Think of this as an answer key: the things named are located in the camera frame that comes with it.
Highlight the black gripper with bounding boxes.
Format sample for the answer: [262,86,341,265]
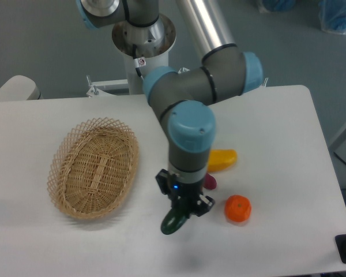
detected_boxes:
[155,169,215,217]

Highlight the green cucumber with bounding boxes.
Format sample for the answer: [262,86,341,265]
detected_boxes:
[160,198,190,235]

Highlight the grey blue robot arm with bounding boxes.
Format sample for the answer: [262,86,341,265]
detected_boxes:
[76,1,263,218]

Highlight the woven wicker basket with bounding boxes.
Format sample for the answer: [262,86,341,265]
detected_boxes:
[47,118,139,220]

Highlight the purple sweet potato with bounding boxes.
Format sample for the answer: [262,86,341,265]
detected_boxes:
[204,173,217,190]

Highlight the orange tangerine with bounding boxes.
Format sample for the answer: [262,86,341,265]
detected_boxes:
[224,195,252,223]

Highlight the yellow mango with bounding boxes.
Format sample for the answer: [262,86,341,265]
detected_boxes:
[207,149,238,173]

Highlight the blue plastic bag left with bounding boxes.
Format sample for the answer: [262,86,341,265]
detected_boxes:
[256,0,296,13]

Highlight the blue plastic bag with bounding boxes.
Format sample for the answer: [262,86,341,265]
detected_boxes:
[319,0,346,35]
[256,0,296,13]

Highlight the white chair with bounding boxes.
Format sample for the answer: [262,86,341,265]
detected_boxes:
[0,75,44,102]

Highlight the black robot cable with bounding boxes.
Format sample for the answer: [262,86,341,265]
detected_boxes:
[131,43,146,81]

